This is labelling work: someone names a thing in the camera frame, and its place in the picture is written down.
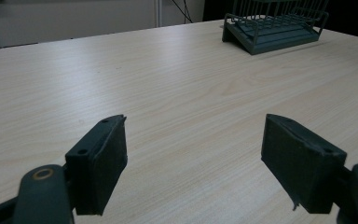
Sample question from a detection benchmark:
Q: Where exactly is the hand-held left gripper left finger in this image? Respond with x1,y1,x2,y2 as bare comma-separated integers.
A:
64,114,129,217

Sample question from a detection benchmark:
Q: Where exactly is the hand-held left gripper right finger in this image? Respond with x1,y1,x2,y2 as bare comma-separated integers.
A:
260,113,348,215

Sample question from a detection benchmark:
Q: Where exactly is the dark green wire dish rack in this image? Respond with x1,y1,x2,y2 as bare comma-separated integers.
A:
221,0,330,56

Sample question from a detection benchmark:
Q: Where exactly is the black cable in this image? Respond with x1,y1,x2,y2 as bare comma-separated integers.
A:
171,0,194,24

